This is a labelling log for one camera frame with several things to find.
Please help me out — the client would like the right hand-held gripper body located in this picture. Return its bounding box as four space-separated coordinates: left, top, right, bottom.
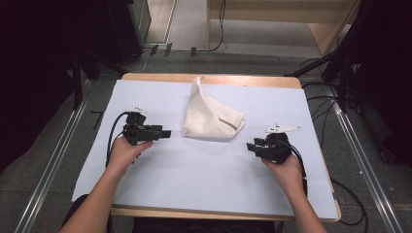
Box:
256 123 302 164

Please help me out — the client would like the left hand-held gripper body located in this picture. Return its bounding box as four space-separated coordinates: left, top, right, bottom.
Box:
121 106 154 146

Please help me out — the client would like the cream cloth bag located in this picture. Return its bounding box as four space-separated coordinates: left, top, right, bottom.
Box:
182 76 246 141

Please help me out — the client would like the person's left hand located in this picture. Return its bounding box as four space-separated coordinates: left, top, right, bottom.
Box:
106 136 155 178

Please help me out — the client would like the person's right hand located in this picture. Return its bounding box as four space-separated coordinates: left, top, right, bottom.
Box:
261 154 305 195

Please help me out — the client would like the light blue table sheet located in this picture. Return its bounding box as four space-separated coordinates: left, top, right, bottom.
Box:
71 79 340 221

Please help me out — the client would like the black metal stand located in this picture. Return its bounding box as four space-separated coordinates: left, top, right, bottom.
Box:
68 48 131 111
284 42 359 115

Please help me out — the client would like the black chair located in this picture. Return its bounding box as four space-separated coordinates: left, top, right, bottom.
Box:
62 193 90 228

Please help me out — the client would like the black cabinet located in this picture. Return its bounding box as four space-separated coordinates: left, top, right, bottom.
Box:
106 0 153 64

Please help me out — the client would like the dark curtain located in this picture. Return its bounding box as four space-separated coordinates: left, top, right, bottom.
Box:
0 0 110 173
338 0 412 167

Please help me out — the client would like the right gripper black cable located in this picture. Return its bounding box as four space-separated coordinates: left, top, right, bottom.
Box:
287 142 309 197

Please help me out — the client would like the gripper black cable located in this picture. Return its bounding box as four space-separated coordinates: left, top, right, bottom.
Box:
105 111 131 168
287 142 309 197

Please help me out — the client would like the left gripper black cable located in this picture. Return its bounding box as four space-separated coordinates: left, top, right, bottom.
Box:
105 111 131 168

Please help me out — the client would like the bundle of black floor cables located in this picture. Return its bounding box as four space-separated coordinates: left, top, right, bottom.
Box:
300 57 340 150

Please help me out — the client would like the white floor cable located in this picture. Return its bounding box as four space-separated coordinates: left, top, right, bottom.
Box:
123 48 153 74

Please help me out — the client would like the metal floor rail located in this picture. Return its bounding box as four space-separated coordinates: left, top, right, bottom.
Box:
14 81 92 233
326 84 405 233

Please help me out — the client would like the black looped floor cable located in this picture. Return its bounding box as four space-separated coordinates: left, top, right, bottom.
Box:
329 178 369 227

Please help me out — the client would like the black hanging cable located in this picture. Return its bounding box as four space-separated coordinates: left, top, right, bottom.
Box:
193 0 227 53

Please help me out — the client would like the light wooden furniture frame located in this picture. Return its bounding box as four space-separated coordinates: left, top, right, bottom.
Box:
206 0 361 56

